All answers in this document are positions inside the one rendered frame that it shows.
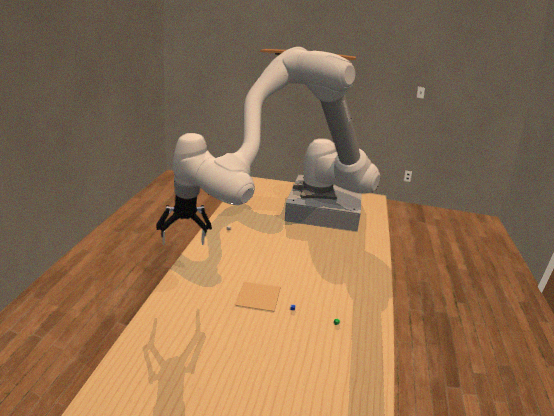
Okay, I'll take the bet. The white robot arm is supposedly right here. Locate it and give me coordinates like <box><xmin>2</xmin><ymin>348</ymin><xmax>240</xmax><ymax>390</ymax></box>
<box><xmin>173</xmin><ymin>47</ymin><xmax>380</xmax><ymax>205</ymax></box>

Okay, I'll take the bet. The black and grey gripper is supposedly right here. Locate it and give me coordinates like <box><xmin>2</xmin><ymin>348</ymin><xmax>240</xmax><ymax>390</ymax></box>
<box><xmin>156</xmin><ymin>195</ymin><xmax>212</xmax><ymax>245</ymax></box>

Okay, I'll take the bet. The tan square mat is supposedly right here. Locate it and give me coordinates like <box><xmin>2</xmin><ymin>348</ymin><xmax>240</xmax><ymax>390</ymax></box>
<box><xmin>235</xmin><ymin>282</ymin><xmax>280</xmax><ymax>312</ymax></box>

